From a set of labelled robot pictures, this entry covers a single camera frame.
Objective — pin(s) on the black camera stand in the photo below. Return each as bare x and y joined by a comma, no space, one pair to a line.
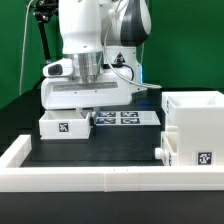
44,10

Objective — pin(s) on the white drawer cabinet frame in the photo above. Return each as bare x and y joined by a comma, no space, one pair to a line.
198,119

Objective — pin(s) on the white workspace border frame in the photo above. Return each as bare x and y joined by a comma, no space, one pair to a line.
15,178

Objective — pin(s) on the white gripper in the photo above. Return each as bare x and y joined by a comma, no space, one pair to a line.
65,93

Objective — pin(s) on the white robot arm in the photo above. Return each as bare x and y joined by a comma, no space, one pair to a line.
98,67

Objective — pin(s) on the white drawer box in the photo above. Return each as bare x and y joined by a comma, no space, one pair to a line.
167,152
64,124

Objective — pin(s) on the white front drawer box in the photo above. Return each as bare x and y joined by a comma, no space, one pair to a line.
167,152

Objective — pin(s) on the white marker tag sheet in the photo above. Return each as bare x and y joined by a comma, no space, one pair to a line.
127,118

